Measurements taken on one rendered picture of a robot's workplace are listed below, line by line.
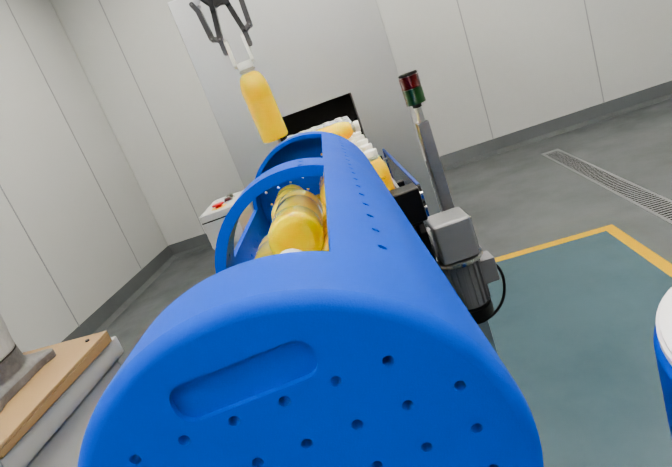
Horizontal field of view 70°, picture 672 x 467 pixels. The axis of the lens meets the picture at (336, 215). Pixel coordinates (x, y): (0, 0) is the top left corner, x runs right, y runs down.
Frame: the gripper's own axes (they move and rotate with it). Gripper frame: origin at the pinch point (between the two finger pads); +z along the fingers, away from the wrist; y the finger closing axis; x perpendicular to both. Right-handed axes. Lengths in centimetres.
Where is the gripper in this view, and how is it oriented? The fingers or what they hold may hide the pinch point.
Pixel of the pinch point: (239, 51)
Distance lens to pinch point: 125.2
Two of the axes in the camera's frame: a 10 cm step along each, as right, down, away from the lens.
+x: -0.8, -2.5, 9.7
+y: 9.3, -3.7, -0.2
